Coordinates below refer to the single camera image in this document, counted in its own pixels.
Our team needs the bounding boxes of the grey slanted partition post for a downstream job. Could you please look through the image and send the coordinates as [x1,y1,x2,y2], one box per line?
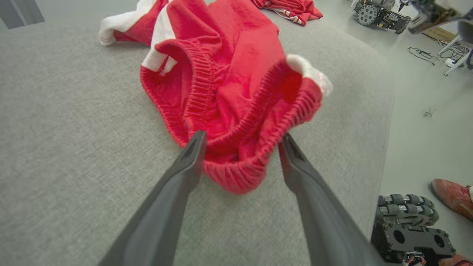
[0,0,45,29]

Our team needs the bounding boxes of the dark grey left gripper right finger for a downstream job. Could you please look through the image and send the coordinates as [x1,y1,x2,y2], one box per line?
[278,133,385,266]

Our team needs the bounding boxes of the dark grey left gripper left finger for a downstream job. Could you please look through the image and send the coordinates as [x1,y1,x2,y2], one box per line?
[97,130,208,266]

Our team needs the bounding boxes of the red shoe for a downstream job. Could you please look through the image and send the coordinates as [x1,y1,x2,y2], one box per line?
[431,179,473,221]

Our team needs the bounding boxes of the red hooded top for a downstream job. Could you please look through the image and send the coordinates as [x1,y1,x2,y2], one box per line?
[98,0,334,195]

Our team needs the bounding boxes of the white frame legs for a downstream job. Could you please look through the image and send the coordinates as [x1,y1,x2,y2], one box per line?
[438,20,473,76]

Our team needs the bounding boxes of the red jacket with white trim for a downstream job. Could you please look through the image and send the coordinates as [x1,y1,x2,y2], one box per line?
[251,0,324,26]

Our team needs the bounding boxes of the white grey blurred device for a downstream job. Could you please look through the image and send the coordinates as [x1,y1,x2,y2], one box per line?
[408,0,473,34]

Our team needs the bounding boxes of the black wheeled robot vehicle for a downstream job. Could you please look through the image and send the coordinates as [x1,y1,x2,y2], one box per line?
[353,0,411,34]

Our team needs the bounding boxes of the brown cardboard sheet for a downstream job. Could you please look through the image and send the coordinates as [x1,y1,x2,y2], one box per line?
[421,28,457,43]

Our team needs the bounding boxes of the black floor cable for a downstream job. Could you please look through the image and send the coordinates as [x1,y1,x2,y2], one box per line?
[408,47,436,66]

